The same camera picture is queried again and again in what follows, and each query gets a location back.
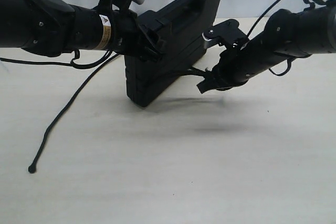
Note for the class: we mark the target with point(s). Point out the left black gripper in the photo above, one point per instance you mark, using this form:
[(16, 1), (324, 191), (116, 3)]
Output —
[(127, 38)]

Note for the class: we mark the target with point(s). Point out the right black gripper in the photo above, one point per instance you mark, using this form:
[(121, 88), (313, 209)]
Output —
[(227, 72)]

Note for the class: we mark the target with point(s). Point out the black plastic carrying case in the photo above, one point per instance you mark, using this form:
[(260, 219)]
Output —
[(146, 80)]

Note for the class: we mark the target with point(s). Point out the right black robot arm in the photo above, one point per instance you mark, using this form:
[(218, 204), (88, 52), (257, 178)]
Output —
[(286, 36)]

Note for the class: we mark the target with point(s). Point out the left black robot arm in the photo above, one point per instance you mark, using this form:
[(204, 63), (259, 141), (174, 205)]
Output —
[(53, 27)]

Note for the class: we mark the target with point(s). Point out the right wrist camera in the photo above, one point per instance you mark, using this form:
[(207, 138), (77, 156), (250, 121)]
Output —
[(226, 34)]

